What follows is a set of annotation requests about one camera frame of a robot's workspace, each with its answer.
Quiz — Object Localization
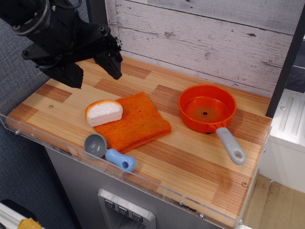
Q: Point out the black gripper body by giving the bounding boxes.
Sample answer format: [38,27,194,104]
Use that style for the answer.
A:
[20,0,121,64]

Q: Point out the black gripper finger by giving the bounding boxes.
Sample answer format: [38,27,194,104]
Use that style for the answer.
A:
[94,51,123,80]
[38,58,83,89]

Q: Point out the grey and blue toy scoop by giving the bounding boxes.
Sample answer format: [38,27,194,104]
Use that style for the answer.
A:
[84,134,136,172]

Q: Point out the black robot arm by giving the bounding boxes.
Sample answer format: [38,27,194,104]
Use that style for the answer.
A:
[0,0,122,88]

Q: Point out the white orange-rind toy cheese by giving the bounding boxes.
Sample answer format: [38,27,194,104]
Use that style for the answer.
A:
[85,100,123,127]

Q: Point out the orange knitted cloth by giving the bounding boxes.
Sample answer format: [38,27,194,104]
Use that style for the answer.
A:
[95,92,172,153]

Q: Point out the grey cabinet with dispenser panel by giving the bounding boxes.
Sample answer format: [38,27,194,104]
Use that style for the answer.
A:
[46,148,217,229]

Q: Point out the clear acrylic edge guard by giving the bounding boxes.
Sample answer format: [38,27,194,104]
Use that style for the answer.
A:
[1,110,271,229]

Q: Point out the white plastic unit right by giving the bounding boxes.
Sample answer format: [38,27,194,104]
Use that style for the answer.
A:
[258,89,305,193]

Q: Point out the dark vertical post left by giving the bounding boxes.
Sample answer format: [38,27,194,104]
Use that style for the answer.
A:
[86,0,108,25]

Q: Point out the dark vertical post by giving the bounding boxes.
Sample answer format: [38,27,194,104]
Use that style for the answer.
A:
[265,6,305,118]
[86,0,108,25]

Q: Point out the orange toy pan grey handle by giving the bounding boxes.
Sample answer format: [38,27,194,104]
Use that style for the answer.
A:
[178,84,246,165]

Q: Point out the dark vertical post right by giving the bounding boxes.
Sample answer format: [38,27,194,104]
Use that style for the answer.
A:
[265,6,305,118]

